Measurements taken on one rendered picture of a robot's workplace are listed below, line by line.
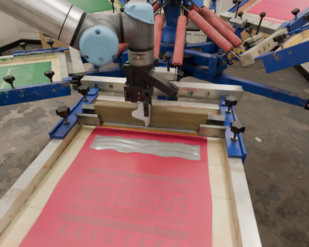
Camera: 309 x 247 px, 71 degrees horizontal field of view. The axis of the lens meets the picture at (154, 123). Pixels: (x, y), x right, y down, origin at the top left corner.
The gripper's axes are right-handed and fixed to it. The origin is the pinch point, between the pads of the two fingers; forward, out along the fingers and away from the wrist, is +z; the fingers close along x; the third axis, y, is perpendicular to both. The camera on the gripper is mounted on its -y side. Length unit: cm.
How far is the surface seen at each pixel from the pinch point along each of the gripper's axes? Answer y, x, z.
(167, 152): -7.4, 10.6, 4.7
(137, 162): 1.0, 15.9, 5.3
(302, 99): -68, -42, 10
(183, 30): -7, -59, -17
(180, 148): -11.4, 8.0, 4.6
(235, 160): -27.1, 14.0, 2.0
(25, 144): 144, -82, 100
